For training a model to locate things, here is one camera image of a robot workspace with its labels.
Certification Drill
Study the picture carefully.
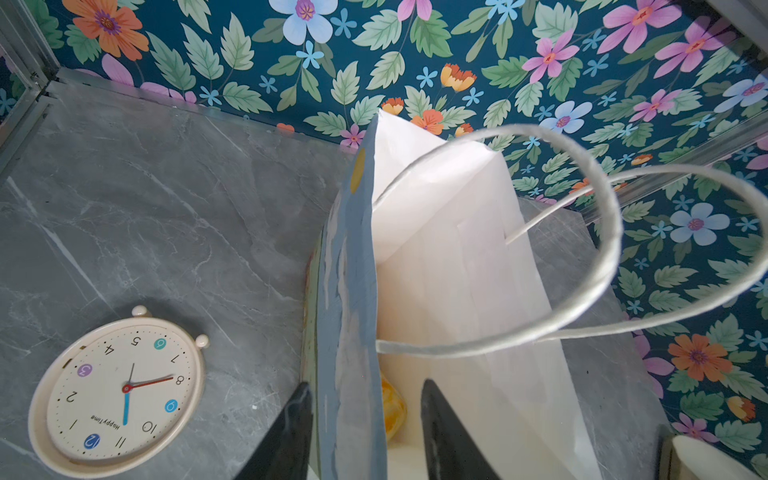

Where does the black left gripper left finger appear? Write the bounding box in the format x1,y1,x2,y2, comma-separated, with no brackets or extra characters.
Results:
236,382,313,480

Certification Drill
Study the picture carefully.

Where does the pink round alarm clock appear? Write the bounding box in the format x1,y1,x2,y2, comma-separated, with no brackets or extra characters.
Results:
28,305,210,479

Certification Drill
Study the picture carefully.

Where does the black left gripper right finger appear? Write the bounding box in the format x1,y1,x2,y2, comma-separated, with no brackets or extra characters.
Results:
421,379,500,480

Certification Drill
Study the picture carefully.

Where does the yellow twisted bread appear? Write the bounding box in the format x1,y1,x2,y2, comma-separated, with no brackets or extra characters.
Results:
381,374,407,441

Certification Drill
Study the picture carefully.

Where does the green painted paper bag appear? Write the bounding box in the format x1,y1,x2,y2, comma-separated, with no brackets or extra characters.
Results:
301,107,768,480

